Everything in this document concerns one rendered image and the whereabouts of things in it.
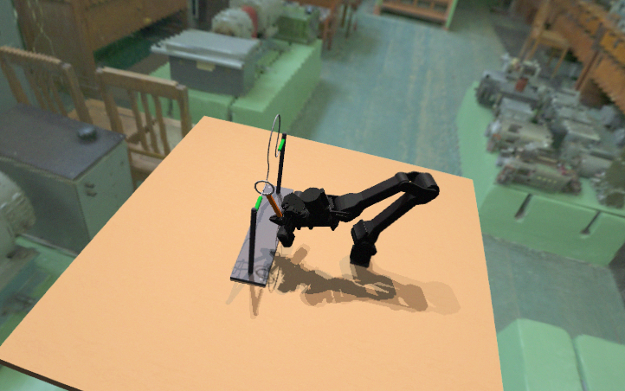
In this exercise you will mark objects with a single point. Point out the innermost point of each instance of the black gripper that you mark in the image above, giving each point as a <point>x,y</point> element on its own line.
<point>288,225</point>

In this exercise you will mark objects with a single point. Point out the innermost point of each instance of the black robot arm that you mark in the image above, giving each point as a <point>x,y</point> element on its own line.
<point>327,210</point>

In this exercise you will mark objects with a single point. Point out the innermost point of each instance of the orange handle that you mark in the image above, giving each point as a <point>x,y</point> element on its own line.
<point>270,198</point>

